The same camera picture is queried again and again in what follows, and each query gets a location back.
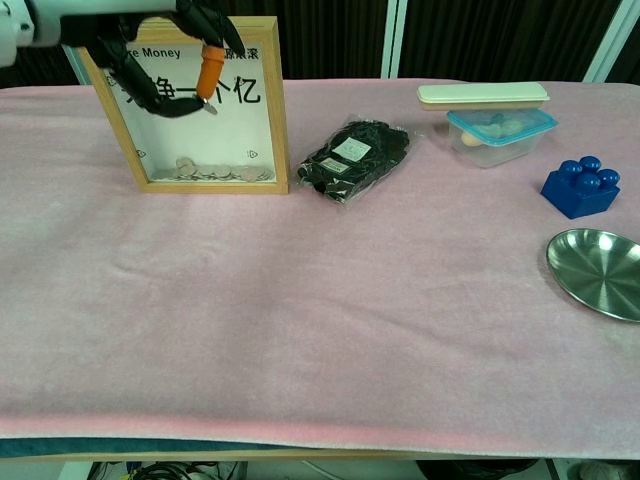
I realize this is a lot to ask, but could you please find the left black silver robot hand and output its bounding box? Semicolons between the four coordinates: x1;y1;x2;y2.
27;0;247;119

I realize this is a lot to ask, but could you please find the wooden glass-front coin box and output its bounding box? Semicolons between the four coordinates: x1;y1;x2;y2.
74;15;292;196

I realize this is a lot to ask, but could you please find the black curtain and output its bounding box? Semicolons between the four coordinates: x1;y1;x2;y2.
0;0;640;89

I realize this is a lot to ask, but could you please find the black item in plastic bag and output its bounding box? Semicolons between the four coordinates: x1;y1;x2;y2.
294;113;424;207

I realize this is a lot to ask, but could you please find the pink table cloth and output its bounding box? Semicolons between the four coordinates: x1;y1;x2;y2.
0;78;640;459

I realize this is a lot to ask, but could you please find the cream long flat case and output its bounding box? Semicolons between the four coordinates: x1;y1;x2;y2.
417;82;551;112

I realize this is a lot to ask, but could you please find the clear container with blue lid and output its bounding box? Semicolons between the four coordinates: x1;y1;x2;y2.
446;107;560;169

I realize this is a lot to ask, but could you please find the teal table cloth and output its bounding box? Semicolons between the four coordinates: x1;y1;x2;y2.
0;436;326;459

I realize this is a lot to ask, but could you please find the blue toy building brick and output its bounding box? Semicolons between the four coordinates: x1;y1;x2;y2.
539;155;622;220

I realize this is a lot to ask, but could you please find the round stainless steel dish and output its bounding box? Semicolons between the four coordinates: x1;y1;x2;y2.
545;228;640;323

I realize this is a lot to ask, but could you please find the white frame post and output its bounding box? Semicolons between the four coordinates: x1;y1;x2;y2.
582;0;640;84
381;0;408;80

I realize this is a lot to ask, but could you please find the black cable bundle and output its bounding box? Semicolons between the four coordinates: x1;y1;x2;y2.
89;460;247;480

